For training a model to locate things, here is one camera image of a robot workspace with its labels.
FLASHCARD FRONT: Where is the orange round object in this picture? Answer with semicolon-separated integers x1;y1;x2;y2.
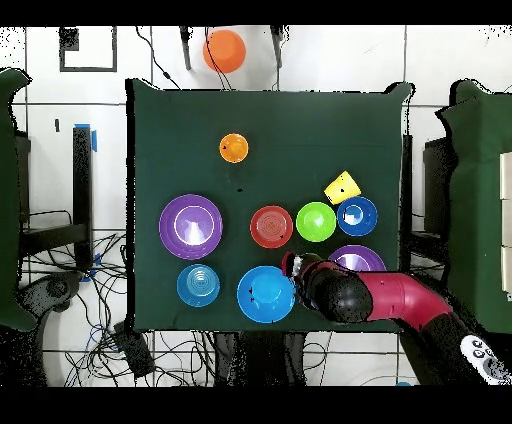
202;28;248;75

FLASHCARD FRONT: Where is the black square floor frame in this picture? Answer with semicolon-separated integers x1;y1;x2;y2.
58;26;118;73

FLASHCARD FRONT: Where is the black cable with connector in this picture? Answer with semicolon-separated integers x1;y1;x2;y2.
134;26;182;90

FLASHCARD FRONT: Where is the large light blue bowl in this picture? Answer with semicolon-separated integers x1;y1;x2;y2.
236;265;297;324

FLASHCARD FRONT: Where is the green plastic bowl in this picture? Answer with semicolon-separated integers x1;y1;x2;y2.
294;200;338;244

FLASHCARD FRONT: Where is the black metal stand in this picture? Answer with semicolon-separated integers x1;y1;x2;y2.
19;126;95;272

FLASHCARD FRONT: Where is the blue tape strip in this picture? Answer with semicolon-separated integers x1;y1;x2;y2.
74;123;98;153

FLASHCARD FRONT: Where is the orange-red plastic bowl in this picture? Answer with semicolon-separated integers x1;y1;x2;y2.
249;205;294;250

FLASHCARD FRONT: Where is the white box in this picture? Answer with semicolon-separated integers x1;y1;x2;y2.
501;245;512;296

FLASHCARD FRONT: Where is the small light blue bowl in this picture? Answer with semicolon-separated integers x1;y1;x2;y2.
176;263;222;309

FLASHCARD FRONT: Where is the tangle of floor cables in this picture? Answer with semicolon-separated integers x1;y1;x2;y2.
23;209;217;387

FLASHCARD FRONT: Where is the black metal post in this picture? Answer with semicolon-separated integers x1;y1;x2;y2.
401;134;414;274

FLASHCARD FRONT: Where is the dark green tablecloth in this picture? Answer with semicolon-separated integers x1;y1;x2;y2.
124;77;415;335

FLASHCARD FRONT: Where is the purple plastic bowl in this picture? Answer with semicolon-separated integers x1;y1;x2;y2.
158;193;224;261
327;244;388;274

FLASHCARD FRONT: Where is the black tripod leg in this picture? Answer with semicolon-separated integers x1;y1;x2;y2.
178;26;193;72
270;25;290;69

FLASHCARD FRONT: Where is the black grey chair base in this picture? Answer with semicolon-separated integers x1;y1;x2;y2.
17;270;86;321

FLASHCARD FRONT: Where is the yellow plastic cup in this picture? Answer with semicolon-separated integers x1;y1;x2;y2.
322;170;362;206

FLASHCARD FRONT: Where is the orange plastic cup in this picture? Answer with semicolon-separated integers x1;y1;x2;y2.
218;132;250;164

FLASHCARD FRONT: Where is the black power adapter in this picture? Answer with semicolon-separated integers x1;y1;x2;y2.
112;321;156;379

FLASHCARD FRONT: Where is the dark blue plastic bowl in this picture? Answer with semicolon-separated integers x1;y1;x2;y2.
336;195;379;237

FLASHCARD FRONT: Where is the green cloth covered table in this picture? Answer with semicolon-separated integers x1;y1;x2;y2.
0;66;39;332
434;78;512;336

